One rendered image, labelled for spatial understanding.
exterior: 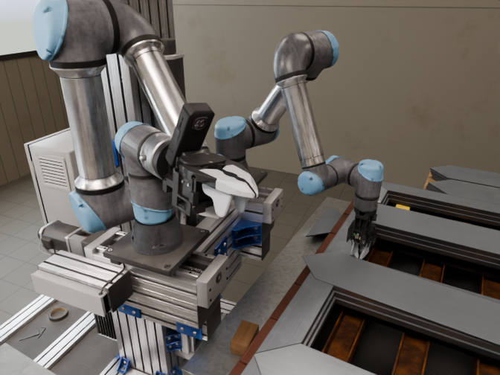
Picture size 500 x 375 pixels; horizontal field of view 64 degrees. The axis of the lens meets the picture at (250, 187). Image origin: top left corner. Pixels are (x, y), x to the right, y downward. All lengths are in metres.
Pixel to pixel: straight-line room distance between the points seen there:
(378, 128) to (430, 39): 0.83
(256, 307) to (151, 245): 0.52
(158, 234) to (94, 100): 0.40
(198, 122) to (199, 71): 3.77
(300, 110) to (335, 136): 2.78
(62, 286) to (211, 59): 3.31
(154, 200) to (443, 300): 0.93
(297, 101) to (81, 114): 0.60
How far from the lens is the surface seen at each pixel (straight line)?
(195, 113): 0.59
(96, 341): 2.16
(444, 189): 2.13
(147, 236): 1.14
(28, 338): 2.30
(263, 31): 4.01
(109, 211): 1.04
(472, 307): 1.38
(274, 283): 1.61
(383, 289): 1.34
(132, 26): 0.96
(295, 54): 1.22
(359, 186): 1.28
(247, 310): 1.49
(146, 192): 0.77
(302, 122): 1.21
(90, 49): 0.93
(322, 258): 1.43
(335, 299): 1.33
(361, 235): 1.33
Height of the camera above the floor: 1.69
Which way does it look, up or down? 26 degrees down
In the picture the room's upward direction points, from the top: straight up
